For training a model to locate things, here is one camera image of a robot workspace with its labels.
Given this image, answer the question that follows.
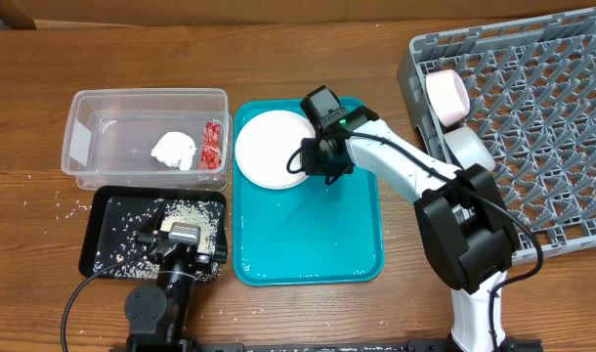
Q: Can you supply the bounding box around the white round plate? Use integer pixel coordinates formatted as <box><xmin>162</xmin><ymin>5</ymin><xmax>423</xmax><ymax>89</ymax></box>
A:
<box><xmin>235</xmin><ymin>110</ymin><xmax>315</xmax><ymax>190</ymax></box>

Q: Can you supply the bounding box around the white tissue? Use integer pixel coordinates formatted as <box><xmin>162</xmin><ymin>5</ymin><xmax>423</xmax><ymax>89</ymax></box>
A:
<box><xmin>150</xmin><ymin>132</ymin><xmax>197</xmax><ymax>170</ymax></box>

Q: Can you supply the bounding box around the red foil wrapper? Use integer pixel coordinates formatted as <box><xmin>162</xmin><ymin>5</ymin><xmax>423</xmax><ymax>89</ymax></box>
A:
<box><xmin>197</xmin><ymin>121</ymin><xmax>222</xmax><ymax>170</ymax></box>

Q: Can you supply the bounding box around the pink small bowl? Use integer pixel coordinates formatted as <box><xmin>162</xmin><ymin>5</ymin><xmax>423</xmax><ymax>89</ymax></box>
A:
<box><xmin>426</xmin><ymin>69</ymin><xmax>470</xmax><ymax>127</ymax></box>

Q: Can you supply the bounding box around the grey small bowl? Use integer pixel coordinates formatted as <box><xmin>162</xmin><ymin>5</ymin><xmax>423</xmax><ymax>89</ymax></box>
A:
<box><xmin>444</xmin><ymin>126</ymin><xmax>496</xmax><ymax>172</ymax></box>

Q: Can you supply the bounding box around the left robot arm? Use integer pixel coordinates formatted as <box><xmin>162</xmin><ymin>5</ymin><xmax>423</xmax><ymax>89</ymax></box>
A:
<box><xmin>124</xmin><ymin>203</ymin><xmax>228</xmax><ymax>351</ymax></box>

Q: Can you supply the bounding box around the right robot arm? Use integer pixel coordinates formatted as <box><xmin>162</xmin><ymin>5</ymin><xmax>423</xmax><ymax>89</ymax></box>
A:
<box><xmin>294</xmin><ymin>86</ymin><xmax>518</xmax><ymax>351</ymax></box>

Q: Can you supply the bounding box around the grey dishwasher rack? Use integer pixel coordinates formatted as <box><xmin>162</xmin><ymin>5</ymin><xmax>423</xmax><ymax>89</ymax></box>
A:
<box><xmin>398</xmin><ymin>7</ymin><xmax>596</xmax><ymax>263</ymax></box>

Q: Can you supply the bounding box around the black rectangular tray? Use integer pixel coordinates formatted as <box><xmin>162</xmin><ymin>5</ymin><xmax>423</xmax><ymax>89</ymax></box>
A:
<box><xmin>78</xmin><ymin>186</ymin><xmax>228</xmax><ymax>282</ymax></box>

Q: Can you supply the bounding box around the teal plastic tray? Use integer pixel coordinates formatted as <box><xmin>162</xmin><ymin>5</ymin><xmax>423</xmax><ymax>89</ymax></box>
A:
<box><xmin>233</xmin><ymin>96</ymin><xmax>385</xmax><ymax>287</ymax></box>

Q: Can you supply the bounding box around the clear plastic bin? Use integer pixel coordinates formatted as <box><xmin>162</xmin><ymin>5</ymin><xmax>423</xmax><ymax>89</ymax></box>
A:
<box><xmin>61</xmin><ymin>88</ymin><xmax>233</xmax><ymax>191</ymax></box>

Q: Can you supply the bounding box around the cardboard wall panel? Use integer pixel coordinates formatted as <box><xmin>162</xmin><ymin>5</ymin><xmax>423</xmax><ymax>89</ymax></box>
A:
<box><xmin>0</xmin><ymin>0</ymin><xmax>596</xmax><ymax>29</ymax></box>

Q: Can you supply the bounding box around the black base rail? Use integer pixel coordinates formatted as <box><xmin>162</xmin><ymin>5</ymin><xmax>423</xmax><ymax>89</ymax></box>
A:
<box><xmin>111</xmin><ymin>336</ymin><xmax>543</xmax><ymax>352</ymax></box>

